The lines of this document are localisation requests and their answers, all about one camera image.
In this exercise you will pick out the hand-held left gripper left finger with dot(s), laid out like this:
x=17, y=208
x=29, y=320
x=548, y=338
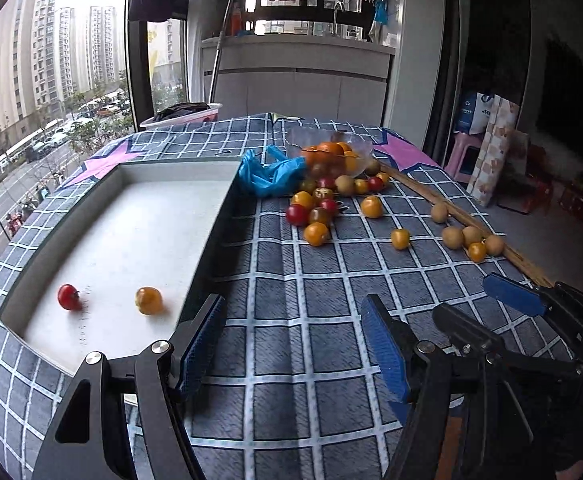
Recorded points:
x=201, y=345

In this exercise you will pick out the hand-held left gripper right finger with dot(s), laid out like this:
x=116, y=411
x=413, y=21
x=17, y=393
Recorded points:
x=386, y=345

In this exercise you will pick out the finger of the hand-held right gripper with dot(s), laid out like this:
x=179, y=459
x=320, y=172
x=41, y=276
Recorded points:
x=514, y=295
x=466, y=327

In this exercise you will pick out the yellow cherry tomato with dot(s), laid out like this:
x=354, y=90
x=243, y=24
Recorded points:
x=148, y=300
x=400, y=238
x=477, y=251
x=371, y=206

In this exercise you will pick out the white rectangular tray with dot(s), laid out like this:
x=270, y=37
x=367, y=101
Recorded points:
x=146, y=235

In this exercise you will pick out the red cherry tomato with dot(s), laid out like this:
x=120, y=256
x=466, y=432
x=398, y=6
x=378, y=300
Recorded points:
x=68, y=296

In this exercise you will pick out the pile of mixed cherry tomatoes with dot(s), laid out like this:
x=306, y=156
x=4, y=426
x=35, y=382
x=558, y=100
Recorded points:
x=297, y=214

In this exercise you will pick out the long wooden stick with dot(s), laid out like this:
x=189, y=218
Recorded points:
x=531, y=270

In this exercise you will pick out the brown longan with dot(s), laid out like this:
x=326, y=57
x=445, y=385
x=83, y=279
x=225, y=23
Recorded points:
x=344, y=185
x=494, y=244
x=453, y=236
x=373, y=166
x=472, y=235
x=439, y=212

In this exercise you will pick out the blue checked blanket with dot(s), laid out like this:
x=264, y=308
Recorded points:
x=296, y=310

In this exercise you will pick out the red plastic stool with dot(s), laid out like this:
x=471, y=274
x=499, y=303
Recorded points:
x=536, y=180

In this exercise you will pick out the patterned paper bag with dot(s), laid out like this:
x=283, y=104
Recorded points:
x=496, y=155

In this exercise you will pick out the pink plastic stool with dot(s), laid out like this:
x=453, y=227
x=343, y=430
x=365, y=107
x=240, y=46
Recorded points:
x=464, y=157

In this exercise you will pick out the blue plastic bag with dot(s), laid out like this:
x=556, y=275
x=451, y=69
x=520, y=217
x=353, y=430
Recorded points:
x=271, y=175

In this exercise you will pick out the orange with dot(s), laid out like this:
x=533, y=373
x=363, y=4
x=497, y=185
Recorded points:
x=314, y=156
x=329, y=148
x=352, y=161

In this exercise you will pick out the white and blue shopping bag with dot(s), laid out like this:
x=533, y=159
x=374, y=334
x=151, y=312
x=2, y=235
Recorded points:
x=469, y=112

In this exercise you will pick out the white plastic basin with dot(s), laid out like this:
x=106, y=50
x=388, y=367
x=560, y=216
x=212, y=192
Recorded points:
x=206, y=113

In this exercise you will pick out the dark clothes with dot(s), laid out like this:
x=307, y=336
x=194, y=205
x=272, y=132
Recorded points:
x=181, y=109

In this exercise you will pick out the white cabinet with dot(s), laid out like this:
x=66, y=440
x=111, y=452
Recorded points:
x=296, y=90

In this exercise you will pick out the metal pole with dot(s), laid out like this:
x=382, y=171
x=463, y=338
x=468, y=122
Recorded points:
x=220, y=55

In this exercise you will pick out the hanging blue cloth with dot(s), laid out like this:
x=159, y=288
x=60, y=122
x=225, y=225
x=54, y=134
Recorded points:
x=381, y=10

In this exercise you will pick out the orange bottle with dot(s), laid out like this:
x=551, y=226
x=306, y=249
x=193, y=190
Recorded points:
x=235, y=21

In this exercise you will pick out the metal faucet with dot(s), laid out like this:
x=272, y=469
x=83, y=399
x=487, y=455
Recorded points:
x=338, y=10

